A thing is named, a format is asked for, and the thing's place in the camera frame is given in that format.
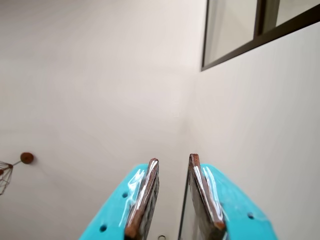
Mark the round brown ceiling rose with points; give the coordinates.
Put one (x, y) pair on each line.
(27, 158)

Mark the dark framed interior window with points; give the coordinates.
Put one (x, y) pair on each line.
(258, 17)

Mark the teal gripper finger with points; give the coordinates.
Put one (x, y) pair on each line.
(117, 207)
(232, 212)

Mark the glass door dark frame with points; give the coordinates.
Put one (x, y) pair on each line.
(185, 212)

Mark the small round ceiling fixture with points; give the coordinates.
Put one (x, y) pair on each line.
(162, 237)

